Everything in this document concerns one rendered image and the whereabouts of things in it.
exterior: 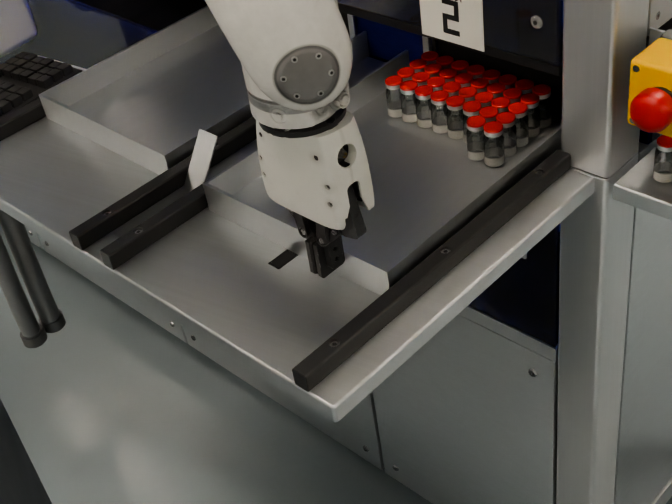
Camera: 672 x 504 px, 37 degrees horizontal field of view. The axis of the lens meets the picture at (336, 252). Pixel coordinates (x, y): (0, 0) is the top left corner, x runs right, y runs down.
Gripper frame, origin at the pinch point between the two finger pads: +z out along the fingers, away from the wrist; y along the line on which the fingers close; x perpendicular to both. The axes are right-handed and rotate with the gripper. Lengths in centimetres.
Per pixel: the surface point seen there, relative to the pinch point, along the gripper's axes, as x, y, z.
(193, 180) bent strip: -3.1, 24.1, 3.0
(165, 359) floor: -28, 93, 92
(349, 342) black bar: 5.9, -8.2, 2.5
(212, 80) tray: -20.8, 41.5, 4.1
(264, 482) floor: -18, 51, 92
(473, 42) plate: -28.4, 4.0, -7.6
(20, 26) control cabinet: -21, 92, 9
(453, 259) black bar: -8.6, -8.2, 3.0
